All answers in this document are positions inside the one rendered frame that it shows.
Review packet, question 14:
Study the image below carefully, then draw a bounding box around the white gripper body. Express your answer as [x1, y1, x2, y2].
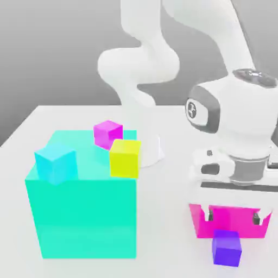
[198, 181, 278, 211]

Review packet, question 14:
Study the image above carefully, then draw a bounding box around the small purple cube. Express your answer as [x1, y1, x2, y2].
[212, 229, 242, 268]

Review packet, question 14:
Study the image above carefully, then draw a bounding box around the small yellow cube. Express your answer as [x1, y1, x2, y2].
[109, 139, 142, 179]

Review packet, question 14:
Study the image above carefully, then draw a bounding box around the small magenta cube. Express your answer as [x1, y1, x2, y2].
[93, 119, 124, 150]

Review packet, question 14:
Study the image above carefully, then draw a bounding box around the small cyan cube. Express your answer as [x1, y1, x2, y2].
[34, 143, 78, 186]

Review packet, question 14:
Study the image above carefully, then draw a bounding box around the large pink box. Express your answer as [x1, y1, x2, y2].
[188, 203, 273, 239]

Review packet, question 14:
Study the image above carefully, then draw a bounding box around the large teal box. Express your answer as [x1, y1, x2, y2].
[24, 129, 137, 260]

